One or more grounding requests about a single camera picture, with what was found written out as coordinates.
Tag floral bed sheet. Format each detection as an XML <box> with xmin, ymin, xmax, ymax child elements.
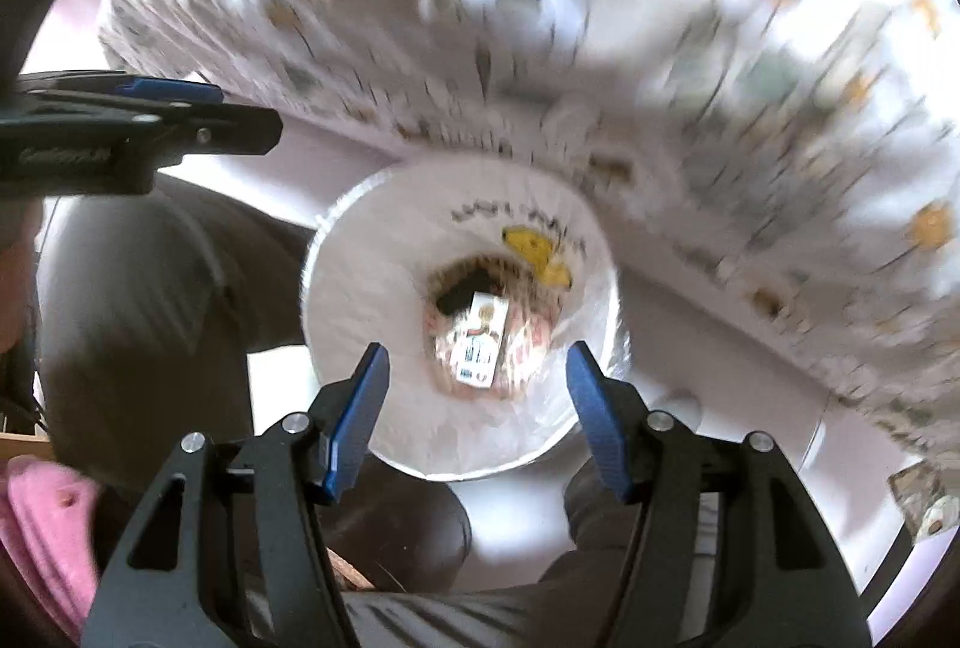
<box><xmin>97</xmin><ymin>0</ymin><xmax>960</xmax><ymax>461</ymax></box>

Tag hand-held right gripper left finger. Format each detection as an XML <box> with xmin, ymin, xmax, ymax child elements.
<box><xmin>82</xmin><ymin>342</ymin><xmax>391</xmax><ymax>648</ymax></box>

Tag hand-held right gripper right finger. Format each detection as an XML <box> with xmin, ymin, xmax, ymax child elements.
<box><xmin>566</xmin><ymin>340</ymin><xmax>875</xmax><ymax>648</ymax></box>

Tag pink slipper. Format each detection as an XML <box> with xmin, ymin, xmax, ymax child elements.
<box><xmin>0</xmin><ymin>453</ymin><xmax>104</xmax><ymax>643</ymax></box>

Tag white printed carton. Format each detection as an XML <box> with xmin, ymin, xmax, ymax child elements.
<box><xmin>452</xmin><ymin>290</ymin><xmax>512</xmax><ymax>392</ymax></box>

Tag white bag-lined trash bin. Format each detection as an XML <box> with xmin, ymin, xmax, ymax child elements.
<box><xmin>300</xmin><ymin>160</ymin><xmax>631</xmax><ymax>484</ymax></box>

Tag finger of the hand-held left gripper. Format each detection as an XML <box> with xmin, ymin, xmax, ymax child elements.
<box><xmin>0</xmin><ymin>106</ymin><xmax>284</xmax><ymax>158</ymax></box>
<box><xmin>15</xmin><ymin>76</ymin><xmax>226</xmax><ymax>116</ymax></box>

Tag person's grey trousers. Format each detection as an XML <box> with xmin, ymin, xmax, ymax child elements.
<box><xmin>34</xmin><ymin>172</ymin><xmax>721</xmax><ymax>648</ymax></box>

